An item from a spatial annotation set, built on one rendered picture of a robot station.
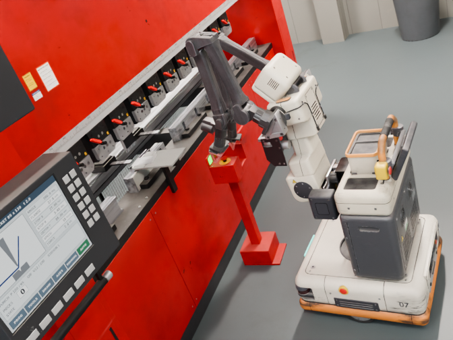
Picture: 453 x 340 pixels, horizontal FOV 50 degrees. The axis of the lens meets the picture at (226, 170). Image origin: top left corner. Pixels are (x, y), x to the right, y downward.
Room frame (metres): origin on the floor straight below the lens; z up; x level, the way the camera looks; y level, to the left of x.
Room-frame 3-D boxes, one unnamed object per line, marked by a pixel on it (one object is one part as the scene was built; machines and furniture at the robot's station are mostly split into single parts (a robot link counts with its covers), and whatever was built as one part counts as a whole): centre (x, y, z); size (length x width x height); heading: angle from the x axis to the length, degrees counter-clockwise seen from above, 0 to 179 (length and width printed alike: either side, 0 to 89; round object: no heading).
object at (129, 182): (2.59, 0.42, 0.92); 0.39 x 0.06 x 0.10; 149
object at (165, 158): (2.47, 0.33, 1.00); 0.26 x 0.18 x 0.01; 59
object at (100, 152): (2.35, 0.57, 1.26); 0.15 x 0.09 x 0.17; 149
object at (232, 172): (2.63, -0.02, 0.75); 0.20 x 0.16 x 0.18; 151
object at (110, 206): (2.07, 0.74, 0.92); 0.50 x 0.06 x 0.10; 149
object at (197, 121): (3.03, 0.09, 0.89); 0.30 x 0.05 x 0.03; 149
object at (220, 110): (2.15, -0.07, 1.40); 0.11 x 0.06 x 0.43; 143
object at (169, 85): (3.04, 0.16, 1.26); 0.15 x 0.09 x 0.17; 149
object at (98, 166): (2.62, 0.60, 1.01); 0.26 x 0.12 x 0.05; 59
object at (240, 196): (2.63, -0.02, 0.39); 0.06 x 0.06 x 0.54; 61
